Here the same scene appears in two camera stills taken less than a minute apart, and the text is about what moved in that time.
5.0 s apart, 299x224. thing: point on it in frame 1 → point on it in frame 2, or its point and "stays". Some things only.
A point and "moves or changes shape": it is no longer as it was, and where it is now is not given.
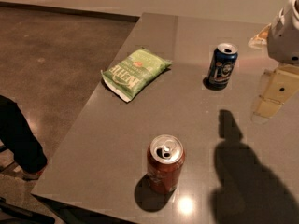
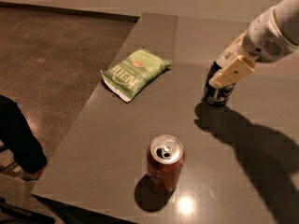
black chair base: (26, 215) stays
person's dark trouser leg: (17, 135) stays
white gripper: (284, 41) → (261, 38)
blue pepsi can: (222, 63) moves or changes shape
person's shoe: (31, 176) stays
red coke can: (165, 156) stays
